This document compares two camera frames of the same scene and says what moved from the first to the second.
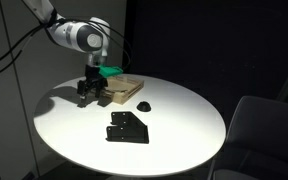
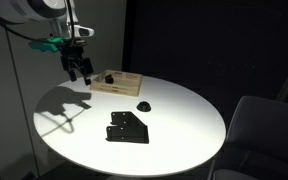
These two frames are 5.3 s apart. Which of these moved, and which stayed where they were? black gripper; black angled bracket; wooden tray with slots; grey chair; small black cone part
Moved: wooden tray with slots; black gripper
Stayed: grey chair; black angled bracket; small black cone part
